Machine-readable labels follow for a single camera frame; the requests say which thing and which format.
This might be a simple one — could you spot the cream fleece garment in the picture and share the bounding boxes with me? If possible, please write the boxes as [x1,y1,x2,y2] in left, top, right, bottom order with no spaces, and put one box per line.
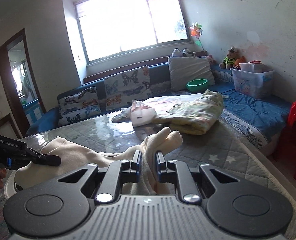
[14,127,183,194]

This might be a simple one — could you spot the white cloth beside bag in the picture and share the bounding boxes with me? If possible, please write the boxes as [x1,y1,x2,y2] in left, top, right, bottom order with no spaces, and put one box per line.
[112,107,131,123]

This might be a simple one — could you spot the yellow floral folded blanket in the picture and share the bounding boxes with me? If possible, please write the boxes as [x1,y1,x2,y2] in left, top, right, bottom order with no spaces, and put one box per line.
[144,90,224,135]

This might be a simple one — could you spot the pink white plastic bag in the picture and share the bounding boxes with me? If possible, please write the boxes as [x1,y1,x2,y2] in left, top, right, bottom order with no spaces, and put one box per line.
[130,100,157,127]

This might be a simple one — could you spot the small butterfly cushion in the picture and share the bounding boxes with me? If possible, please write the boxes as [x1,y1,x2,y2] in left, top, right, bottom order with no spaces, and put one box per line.
[58,87,101,126]

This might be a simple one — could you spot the large butterfly cushion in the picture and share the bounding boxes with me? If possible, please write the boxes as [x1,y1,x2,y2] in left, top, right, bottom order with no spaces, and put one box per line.
[104,66,152,111]

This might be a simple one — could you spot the green plastic bowl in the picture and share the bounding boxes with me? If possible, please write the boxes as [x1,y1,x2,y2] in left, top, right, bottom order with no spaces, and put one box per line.
[186,79,209,93]

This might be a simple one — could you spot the blue sofa bench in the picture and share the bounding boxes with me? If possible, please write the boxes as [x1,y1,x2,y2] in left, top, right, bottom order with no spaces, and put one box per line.
[25,61,291,156]

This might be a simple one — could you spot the grey pillow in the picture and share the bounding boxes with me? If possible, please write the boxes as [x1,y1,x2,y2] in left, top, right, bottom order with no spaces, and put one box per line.
[168,56,215,91]

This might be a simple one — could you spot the black white plush toy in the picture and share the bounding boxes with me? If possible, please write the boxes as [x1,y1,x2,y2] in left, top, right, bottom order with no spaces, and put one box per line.
[172,48,196,57]

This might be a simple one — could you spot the clear plastic storage bin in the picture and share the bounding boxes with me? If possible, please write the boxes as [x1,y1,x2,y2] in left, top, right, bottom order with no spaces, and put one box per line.
[232,63,275,99]

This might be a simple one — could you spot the teddy bear green vest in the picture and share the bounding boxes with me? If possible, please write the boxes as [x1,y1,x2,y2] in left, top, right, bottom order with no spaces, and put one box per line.
[219,47,239,69]

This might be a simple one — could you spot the orange plush toy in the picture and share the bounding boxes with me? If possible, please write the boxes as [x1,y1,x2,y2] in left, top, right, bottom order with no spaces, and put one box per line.
[233,56,246,70]

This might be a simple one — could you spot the colourful pinwheel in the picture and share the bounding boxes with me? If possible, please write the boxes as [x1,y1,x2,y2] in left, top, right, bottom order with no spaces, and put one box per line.
[189,22,205,51]

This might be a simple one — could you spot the window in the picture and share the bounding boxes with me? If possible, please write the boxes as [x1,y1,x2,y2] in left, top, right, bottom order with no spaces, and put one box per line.
[75,0,188,62]

